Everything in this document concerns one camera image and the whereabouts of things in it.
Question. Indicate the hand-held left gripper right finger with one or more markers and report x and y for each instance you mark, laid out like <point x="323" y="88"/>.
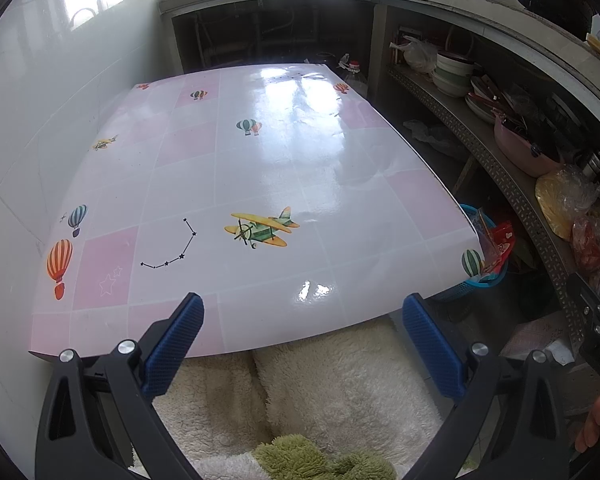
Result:
<point x="432" y="347"/>

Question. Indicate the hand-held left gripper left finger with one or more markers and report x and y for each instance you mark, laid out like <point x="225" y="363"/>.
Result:
<point x="172" y="347"/>

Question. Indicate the blue plastic basket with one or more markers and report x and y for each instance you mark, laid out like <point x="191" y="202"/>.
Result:
<point x="480" y="287"/>

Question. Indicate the red snack packet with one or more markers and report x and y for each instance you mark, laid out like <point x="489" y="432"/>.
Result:
<point x="502" y="242"/>

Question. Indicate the cardboard sheet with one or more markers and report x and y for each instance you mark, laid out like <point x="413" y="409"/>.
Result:
<point x="535" y="342"/>

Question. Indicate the white fleece clothing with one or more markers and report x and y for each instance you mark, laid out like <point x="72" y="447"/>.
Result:
<point x="340" y="380"/>

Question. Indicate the yellow plastic bag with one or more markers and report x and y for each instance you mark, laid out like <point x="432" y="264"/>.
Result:
<point x="562" y="205"/>

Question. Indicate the stainless steel vessel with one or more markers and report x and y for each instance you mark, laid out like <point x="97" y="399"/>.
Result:
<point x="591" y="165"/>

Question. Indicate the woven storage shelf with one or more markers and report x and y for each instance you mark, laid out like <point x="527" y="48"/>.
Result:
<point x="490" y="160"/>

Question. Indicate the pink pot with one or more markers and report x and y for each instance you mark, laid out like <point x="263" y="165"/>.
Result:
<point x="522" y="152"/>

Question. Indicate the crumpled white plastic sheet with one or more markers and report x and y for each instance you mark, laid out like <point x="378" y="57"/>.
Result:
<point x="432" y="137"/>

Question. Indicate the balloon print table cover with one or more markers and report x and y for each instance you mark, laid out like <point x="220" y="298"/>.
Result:
<point x="280" y="160"/>

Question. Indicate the stack of plates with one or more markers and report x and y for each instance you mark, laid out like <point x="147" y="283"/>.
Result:
<point x="480" y="105"/>

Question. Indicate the stack of bowls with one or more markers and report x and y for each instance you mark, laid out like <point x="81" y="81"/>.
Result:
<point x="452" y="75"/>

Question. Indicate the cooking oil bottle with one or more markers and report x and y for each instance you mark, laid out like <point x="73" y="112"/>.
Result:
<point x="354" y="77"/>

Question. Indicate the white plastic bag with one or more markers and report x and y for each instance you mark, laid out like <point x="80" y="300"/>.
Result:
<point x="417" y="55"/>

